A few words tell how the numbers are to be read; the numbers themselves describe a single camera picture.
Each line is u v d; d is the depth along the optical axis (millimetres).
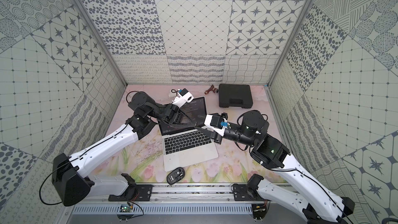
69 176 382
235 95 1145
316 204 387
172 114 520
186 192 762
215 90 1143
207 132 479
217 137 477
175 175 769
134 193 690
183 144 901
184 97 555
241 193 731
